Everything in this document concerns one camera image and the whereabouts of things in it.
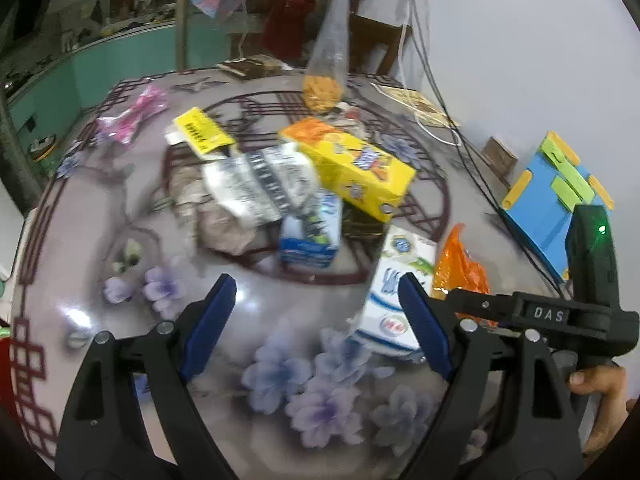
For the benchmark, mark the crumpled silver wrapper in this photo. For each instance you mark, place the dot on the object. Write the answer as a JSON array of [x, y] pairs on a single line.
[[260, 185]]

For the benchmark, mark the blue board with yellow rollers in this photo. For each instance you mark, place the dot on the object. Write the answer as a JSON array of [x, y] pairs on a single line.
[[555, 195]]

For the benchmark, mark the crumpled grey plastic bag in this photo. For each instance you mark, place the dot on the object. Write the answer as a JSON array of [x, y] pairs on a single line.
[[215, 215]]

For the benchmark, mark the olive metal pole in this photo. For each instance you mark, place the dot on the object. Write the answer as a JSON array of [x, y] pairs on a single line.
[[180, 30]]

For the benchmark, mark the orange plastic wrapper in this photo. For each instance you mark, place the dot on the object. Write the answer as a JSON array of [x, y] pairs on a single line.
[[457, 270]]

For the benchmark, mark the large yellow orange carton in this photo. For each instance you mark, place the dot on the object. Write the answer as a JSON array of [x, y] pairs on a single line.
[[350, 165]]

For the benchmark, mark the small wooden block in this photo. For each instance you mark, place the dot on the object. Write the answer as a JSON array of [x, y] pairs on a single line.
[[499, 156]]

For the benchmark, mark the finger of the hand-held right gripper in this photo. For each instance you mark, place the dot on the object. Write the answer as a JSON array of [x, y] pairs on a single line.
[[505, 307]]

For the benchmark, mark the pink plastic wrapper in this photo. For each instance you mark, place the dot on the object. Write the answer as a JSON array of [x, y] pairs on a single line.
[[132, 116]]

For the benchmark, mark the yellow box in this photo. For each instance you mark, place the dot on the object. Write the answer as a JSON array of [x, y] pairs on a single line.
[[202, 132]]

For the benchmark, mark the person's right hand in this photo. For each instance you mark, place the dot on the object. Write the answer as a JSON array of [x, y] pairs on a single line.
[[602, 390]]

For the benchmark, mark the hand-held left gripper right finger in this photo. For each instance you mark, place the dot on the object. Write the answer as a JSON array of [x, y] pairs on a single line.
[[425, 330]]

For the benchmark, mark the red hanging cloth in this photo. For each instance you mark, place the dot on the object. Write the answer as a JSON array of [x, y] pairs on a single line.
[[289, 10]]

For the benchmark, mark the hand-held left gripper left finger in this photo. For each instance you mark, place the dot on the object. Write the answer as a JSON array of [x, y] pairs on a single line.
[[212, 317]]

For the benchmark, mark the white blue green carton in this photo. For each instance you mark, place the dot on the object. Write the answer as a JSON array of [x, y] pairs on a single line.
[[387, 305]]

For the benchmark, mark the dark brown packet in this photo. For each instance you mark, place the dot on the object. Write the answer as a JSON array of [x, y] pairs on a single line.
[[250, 66]]

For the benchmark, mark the small blue white carton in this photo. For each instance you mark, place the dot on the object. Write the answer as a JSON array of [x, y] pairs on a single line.
[[311, 232]]

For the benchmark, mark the clear bag of orange snacks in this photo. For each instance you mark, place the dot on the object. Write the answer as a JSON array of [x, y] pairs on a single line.
[[326, 65]]

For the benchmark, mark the brown wooden stool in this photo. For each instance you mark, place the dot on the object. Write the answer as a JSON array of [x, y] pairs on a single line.
[[375, 42]]

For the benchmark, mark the beige printed booklet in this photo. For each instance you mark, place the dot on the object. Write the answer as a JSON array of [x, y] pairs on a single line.
[[420, 102]]

